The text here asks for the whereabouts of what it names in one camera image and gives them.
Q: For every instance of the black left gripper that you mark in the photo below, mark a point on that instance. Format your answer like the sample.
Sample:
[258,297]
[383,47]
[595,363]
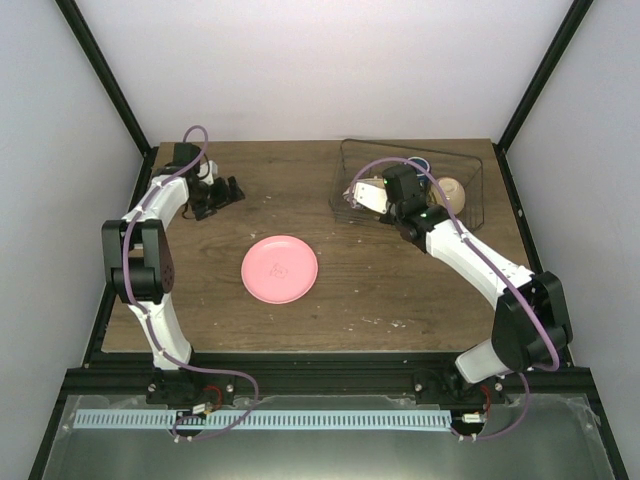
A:
[222,197]

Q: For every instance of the blue ceramic mug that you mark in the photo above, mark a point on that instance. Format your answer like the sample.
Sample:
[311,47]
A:
[419,164]

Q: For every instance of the cream ceramic bowl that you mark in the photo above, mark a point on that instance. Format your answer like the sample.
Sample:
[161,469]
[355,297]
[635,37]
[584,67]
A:
[453,192]

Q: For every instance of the pink plate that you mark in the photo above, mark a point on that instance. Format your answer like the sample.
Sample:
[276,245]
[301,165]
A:
[279,269]

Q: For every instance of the white blue-striped plate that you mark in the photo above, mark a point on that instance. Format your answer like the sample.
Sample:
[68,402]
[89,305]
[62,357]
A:
[349,197]

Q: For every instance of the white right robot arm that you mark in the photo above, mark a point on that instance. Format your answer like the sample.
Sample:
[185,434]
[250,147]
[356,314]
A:
[531,324]

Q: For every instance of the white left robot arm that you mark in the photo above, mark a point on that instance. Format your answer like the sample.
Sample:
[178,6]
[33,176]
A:
[139,266]

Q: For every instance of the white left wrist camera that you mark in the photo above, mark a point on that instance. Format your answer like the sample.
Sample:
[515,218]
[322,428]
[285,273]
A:
[208,172]

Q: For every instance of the grey wire dish rack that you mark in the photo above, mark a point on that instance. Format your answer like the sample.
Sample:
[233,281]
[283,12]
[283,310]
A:
[460,175]

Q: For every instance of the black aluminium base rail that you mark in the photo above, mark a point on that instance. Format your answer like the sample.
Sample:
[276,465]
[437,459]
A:
[427,378]

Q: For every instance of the black frame post left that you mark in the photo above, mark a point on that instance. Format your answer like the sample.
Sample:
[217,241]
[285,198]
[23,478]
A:
[81,30]

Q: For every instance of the black frame post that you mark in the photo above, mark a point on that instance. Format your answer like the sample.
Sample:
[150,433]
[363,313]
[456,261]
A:
[81,30]
[550,60]

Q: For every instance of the black frame post right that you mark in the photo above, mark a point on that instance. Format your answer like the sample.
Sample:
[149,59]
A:
[550,60]

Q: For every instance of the light blue slotted cable duct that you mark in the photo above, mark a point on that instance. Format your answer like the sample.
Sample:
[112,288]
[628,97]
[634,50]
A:
[133,419]

